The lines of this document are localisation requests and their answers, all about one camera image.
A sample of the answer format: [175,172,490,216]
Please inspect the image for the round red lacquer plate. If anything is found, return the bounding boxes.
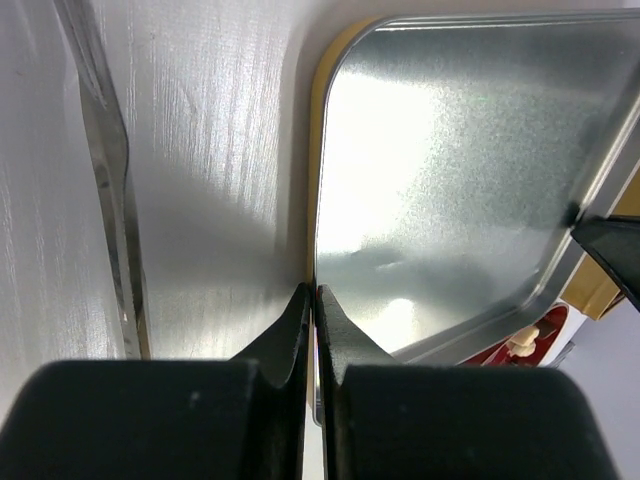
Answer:
[464,303,569,367]

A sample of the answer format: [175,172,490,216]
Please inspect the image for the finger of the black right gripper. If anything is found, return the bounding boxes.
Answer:
[571,215,639,308]

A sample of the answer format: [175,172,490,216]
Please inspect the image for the silver tin lid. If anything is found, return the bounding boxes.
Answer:
[305,13,640,426]

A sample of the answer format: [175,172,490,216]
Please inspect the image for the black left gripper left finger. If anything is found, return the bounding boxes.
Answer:
[1,284,311,479]

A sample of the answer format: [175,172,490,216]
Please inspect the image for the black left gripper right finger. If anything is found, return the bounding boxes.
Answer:
[315,286,618,479]

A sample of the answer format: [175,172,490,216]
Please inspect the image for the metal tongs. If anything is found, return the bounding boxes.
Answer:
[54,1,151,360]

